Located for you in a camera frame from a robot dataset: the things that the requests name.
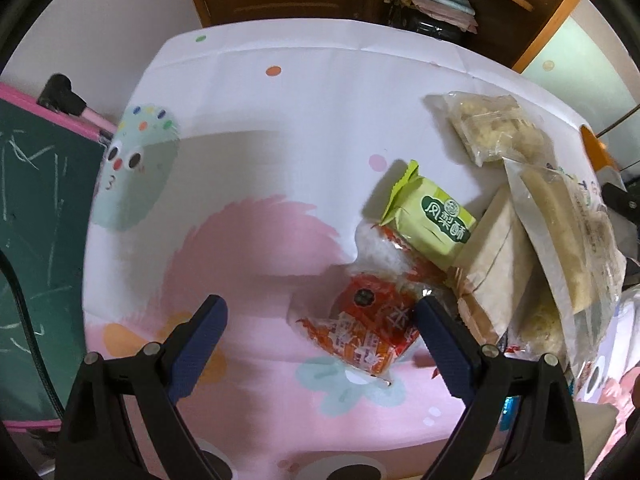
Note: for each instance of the clear packet of yellow puffs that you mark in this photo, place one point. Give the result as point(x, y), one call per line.
point(495, 125)

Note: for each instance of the orange plastic object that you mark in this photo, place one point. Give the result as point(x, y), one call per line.
point(597, 147)

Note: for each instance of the pale green wardrobe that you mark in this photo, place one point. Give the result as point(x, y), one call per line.
point(585, 45)

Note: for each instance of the red orange snack packet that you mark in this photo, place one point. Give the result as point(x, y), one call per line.
point(370, 320)

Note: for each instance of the black easel knob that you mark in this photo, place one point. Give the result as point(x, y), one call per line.
point(60, 91)

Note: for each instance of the beige paper snack packet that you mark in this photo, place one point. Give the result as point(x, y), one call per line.
point(495, 260)

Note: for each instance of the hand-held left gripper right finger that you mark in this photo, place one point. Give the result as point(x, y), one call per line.
point(447, 350)

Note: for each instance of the white pink bedding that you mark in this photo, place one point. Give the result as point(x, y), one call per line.
point(610, 360)

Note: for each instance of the green snack packet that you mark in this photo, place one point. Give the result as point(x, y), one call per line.
point(435, 220)

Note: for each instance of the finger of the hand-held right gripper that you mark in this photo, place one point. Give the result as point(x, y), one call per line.
point(622, 202)

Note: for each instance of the clear packet of pale wafers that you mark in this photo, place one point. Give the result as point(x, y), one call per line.
point(565, 240)

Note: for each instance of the green chalkboard with pink frame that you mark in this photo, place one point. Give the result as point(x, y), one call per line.
point(40, 260)

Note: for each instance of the cartoon printed tablecloth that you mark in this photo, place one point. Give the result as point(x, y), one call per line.
point(250, 160)

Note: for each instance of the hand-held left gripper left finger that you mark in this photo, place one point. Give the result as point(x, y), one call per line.
point(197, 350)

